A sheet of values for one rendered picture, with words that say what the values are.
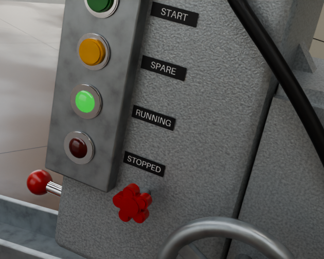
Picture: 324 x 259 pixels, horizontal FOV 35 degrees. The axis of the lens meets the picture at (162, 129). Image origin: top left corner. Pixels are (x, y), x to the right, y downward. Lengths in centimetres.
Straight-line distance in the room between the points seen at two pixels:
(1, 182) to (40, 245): 223
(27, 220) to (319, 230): 51
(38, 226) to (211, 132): 44
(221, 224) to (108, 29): 21
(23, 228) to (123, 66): 46
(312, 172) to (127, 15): 22
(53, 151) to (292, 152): 25
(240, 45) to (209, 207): 16
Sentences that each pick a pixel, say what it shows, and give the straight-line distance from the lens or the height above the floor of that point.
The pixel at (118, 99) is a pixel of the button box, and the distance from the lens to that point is 50.
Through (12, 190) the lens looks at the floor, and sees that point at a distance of 298.
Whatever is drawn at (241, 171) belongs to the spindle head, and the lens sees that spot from 49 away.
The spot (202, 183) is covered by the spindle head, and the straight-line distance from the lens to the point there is 51.
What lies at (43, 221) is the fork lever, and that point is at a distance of 85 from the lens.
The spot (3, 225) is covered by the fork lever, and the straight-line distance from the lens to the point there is 89.
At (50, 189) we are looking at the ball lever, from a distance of 64.
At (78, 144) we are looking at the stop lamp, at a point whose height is 127.
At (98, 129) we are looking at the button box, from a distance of 52.
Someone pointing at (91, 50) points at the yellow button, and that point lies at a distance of 49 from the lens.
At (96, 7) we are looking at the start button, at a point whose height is 141.
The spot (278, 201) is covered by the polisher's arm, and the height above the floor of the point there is 128.
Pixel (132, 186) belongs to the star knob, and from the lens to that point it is 50.
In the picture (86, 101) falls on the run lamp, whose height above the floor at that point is 132.
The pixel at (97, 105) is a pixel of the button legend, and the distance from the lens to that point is 51.
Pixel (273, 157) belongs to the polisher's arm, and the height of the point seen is 132.
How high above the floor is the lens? 149
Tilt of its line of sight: 21 degrees down
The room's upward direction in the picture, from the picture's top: 12 degrees clockwise
